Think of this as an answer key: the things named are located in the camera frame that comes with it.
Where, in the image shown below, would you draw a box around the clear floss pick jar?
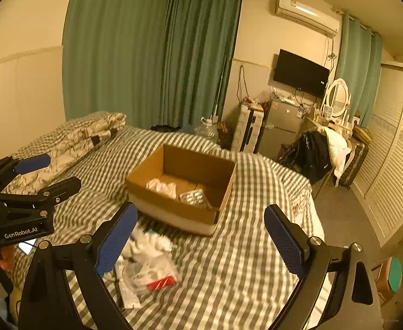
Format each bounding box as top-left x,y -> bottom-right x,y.
115,254 -> 182,296

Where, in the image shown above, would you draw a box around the blue white tissue pack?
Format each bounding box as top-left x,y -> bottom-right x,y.
146,178 -> 177,199

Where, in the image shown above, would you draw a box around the white sock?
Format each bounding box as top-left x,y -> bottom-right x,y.
121,227 -> 174,264

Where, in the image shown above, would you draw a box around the orange gloved hand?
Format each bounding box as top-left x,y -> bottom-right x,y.
0,245 -> 15,271

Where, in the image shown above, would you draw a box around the lit smartphone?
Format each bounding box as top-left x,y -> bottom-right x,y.
18,239 -> 36,255

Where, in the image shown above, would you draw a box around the floral folded quilt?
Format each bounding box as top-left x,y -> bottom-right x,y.
4,111 -> 126,195

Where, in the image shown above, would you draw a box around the green round stool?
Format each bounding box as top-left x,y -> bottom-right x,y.
372,257 -> 403,306

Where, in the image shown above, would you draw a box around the grey checked bed cover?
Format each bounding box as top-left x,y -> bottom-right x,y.
49,126 -> 324,329

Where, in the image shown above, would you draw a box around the black clothes on chair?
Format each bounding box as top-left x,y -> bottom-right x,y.
277,130 -> 332,185

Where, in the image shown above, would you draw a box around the white louvred wardrobe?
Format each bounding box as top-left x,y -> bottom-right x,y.
352,62 -> 403,247

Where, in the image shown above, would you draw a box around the white garment on chair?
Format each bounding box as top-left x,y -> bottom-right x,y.
318,127 -> 352,187

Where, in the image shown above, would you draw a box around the dark brown suitcase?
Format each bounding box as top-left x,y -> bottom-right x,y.
338,137 -> 369,189

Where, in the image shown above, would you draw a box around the open cardboard box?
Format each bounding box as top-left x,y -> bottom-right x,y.
126,145 -> 236,236

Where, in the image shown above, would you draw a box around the silver pill blister pack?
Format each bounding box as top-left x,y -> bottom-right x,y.
178,188 -> 213,210

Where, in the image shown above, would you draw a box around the grey mini fridge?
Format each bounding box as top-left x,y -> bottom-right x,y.
258,101 -> 303,160

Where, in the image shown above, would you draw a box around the white suitcase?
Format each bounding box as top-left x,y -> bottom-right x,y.
230,104 -> 264,153

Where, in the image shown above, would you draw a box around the white oval vanity mirror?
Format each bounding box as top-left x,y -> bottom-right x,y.
321,78 -> 351,122

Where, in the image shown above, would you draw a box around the clear water jug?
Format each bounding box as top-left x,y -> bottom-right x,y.
194,117 -> 219,144

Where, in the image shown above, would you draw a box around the large green curtain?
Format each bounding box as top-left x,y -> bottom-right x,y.
63,0 -> 242,129

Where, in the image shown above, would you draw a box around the green curtain by wardrobe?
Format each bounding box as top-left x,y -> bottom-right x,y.
335,13 -> 383,128

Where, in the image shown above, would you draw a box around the white air conditioner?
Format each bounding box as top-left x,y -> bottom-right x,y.
275,0 -> 340,37

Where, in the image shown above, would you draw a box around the black wall television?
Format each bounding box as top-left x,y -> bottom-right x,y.
274,49 -> 330,98

